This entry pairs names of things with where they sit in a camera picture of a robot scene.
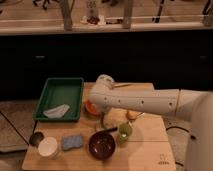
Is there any metal spoon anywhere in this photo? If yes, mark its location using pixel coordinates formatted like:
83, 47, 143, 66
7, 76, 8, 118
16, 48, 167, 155
128, 113, 145, 125

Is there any orange apple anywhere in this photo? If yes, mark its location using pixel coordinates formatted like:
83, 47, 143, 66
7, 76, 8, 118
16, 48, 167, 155
126, 111, 138, 120

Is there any blue sponge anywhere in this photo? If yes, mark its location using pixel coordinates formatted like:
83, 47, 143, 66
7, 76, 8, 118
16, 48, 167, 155
61, 134, 83, 151

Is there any green cup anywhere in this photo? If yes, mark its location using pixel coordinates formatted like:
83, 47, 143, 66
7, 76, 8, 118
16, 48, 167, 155
118, 123, 133, 141

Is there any white cup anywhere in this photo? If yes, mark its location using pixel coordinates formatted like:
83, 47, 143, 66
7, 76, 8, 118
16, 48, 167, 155
38, 137, 58, 158

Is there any green plastic tray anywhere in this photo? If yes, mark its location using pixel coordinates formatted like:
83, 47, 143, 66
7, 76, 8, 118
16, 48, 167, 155
33, 78, 84, 122

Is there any orange red bowl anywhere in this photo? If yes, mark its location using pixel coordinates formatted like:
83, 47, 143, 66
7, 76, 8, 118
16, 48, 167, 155
85, 100, 99, 116

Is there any wooden block with knife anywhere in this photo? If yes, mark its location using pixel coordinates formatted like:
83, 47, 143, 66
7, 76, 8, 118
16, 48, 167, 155
94, 120, 117, 132

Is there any dark maroon bowl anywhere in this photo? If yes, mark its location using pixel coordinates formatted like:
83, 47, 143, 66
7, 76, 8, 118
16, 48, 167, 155
88, 132, 116, 160

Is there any white cloth in tray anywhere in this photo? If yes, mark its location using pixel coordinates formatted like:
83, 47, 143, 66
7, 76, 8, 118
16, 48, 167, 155
43, 104, 70, 118

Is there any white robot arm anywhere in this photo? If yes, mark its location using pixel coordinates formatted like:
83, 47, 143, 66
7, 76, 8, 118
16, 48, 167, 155
89, 74, 213, 171

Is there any green pepper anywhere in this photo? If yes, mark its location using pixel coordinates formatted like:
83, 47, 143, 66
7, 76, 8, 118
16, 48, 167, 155
100, 112, 107, 129

